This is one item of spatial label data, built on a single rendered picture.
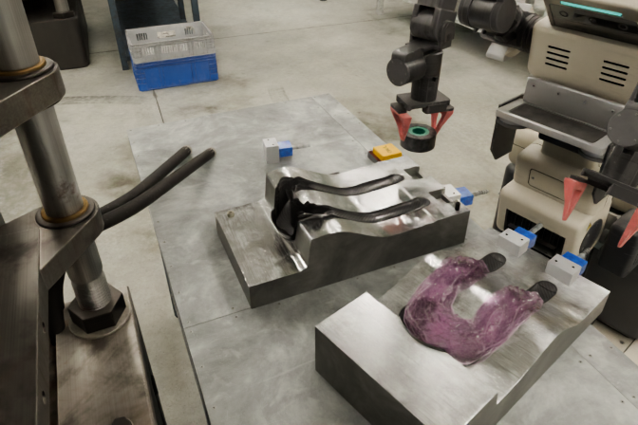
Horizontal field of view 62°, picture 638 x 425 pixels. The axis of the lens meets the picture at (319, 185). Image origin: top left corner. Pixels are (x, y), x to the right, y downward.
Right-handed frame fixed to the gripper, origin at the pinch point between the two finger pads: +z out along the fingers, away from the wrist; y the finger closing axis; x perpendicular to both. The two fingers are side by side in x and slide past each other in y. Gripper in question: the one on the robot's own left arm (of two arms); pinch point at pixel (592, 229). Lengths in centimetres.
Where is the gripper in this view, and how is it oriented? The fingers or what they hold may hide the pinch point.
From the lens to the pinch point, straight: 102.3
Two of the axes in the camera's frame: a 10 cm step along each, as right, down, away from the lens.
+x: 6.8, 0.6, 7.3
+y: 6.5, 4.2, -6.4
